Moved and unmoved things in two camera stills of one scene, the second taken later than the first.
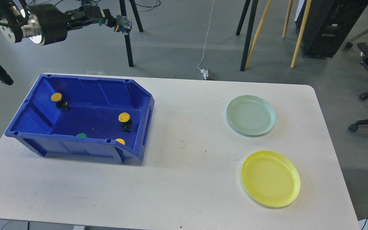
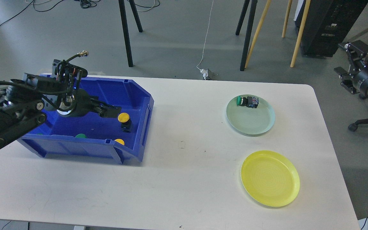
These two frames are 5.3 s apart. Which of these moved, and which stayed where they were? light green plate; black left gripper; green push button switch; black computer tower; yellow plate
Moved: green push button switch; black left gripper
Stayed: black computer tower; yellow plate; light green plate
